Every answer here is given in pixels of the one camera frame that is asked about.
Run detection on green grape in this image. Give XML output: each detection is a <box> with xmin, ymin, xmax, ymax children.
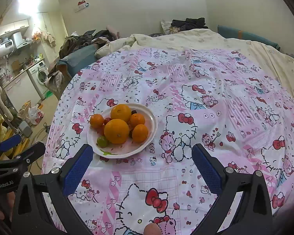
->
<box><xmin>96</xmin><ymin>136</ymin><xmax>109</xmax><ymax>148</ymax></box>

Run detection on small tangerine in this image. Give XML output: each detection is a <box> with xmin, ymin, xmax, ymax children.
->
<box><xmin>90</xmin><ymin>114</ymin><xmax>104</xmax><ymax>129</ymax></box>
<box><xmin>132</xmin><ymin>124</ymin><xmax>149</xmax><ymax>143</ymax></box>
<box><xmin>129</xmin><ymin>113</ymin><xmax>145</xmax><ymax>128</ymax></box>

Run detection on large orange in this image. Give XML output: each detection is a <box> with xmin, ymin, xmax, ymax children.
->
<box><xmin>110</xmin><ymin>104</ymin><xmax>132</xmax><ymax>123</ymax></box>
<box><xmin>104</xmin><ymin>119</ymin><xmax>130</xmax><ymax>144</ymax></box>

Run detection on red cherry tomato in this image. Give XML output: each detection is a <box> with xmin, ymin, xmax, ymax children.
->
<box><xmin>104</xmin><ymin>117</ymin><xmax>111</xmax><ymax>125</ymax></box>

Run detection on person's left hand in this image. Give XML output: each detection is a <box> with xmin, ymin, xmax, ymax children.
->
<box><xmin>0</xmin><ymin>192</ymin><xmax>16</xmax><ymax>221</ymax></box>

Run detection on person's right hand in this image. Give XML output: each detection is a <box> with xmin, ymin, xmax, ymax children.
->
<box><xmin>143</xmin><ymin>223</ymin><xmax>162</xmax><ymax>235</ymax></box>

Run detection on white red plastic bag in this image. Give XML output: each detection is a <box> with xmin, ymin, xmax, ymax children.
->
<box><xmin>28</xmin><ymin>104</ymin><xmax>44</xmax><ymax>125</ymax></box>

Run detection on white washing machine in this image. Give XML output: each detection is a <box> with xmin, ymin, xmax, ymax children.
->
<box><xmin>27</xmin><ymin>59</ymin><xmax>49</xmax><ymax>100</ymax></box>

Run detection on white water heater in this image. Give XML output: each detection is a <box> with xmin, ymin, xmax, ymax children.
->
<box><xmin>0</xmin><ymin>39</ymin><xmax>14</xmax><ymax>58</ymax></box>

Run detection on pile of clothes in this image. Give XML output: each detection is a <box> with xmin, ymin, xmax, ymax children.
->
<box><xmin>45</xmin><ymin>26</ymin><xmax>120</xmax><ymax>94</ymax></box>

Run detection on cream blanket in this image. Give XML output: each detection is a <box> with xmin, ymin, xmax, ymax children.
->
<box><xmin>95</xmin><ymin>29</ymin><xmax>294</xmax><ymax>98</ymax></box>

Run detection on teal pillow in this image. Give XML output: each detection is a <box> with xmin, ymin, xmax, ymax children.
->
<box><xmin>217</xmin><ymin>25</ymin><xmax>280</xmax><ymax>51</ymax></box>

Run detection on dark clothes on bed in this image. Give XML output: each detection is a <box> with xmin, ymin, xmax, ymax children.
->
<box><xmin>171</xmin><ymin>18</ymin><xmax>208</xmax><ymax>31</ymax></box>

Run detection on coiled cable on floor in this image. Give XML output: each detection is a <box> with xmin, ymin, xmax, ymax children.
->
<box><xmin>30</xmin><ymin>123</ymin><xmax>52</xmax><ymax>152</ymax></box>

